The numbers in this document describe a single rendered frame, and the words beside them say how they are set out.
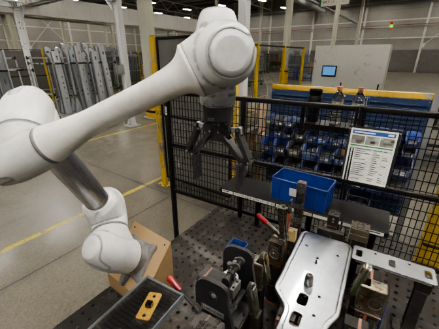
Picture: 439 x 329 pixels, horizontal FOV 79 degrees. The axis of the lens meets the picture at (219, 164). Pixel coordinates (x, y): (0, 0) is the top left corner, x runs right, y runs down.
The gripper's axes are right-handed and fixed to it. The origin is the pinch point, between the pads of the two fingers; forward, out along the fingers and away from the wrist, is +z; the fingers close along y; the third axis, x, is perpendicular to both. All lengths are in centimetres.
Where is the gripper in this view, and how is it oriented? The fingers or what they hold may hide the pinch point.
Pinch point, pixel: (217, 178)
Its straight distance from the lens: 74.9
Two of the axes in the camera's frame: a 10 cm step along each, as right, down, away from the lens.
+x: 5.1, -3.2, 8.0
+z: 0.0, 9.3, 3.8
